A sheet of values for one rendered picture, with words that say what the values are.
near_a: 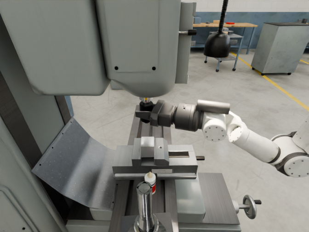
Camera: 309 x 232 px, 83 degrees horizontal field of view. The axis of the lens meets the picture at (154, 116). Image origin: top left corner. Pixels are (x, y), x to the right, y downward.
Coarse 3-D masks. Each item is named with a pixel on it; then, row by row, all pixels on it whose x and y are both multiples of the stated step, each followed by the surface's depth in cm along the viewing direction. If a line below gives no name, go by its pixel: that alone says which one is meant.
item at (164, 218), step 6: (126, 216) 42; (132, 216) 42; (156, 216) 42; (162, 216) 42; (168, 216) 42; (126, 222) 41; (132, 222) 41; (162, 222) 41; (168, 222) 41; (120, 228) 40; (126, 228) 40; (132, 228) 39; (162, 228) 39; (168, 228) 40
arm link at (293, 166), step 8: (304, 128) 51; (280, 136) 58; (288, 136) 57; (296, 136) 53; (304, 136) 50; (296, 144) 52; (304, 144) 50; (288, 160) 50; (296, 160) 49; (304, 160) 48; (288, 168) 50; (296, 168) 50; (304, 168) 49; (296, 176) 51; (304, 176) 50
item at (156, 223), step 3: (135, 219) 34; (156, 219) 34; (135, 222) 33; (156, 222) 33; (135, 225) 33; (156, 225) 33; (135, 228) 32; (138, 228) 32; (153, 228) 32; (156, 228) 32; (135, 231) 32; (138, 231) 32; (141, 231) 32; (144, 231) 32; (147, 231) 32; (150, 231) 32; (153, 231) 32; (156, 231) 32
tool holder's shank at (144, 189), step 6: (138, 186) 27; (144, 186) 27; (150, 186) 27; (138, 192) 26; (144, 192) 26; (150, 192) 26; (138, 198) 27; (144, 198) 27; (150, 198) 27; (138, 204) 28; (144, 204) 28; (150, 204) 28; (138, 210) 30; (144, 210) 29; (150, 210) 29; (138, 216) 31; (144, 216) 29; (150, 216) 30; (138, 222) 31; (144, 222) 30; (150, 222) 31; (144, 228) 31; (150, 228) 31
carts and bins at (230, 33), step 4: (224, 28) 426; (212, 32) 460; (224, 32) 409; (228, 32) 429; (232, 32) 434; (232, 36) 409; (236, 36) 409; (240, 36) 409; (240, 40) 414; (240, 44) 417; (228, 56) 458; (236, 56) 435; (220, 60) 432; (224, 60) 433; (236, 60) 439; (68, 96) 257; (68, 100) 259; (68, 104) 260; (72, 108) 275; (72, 112) 274
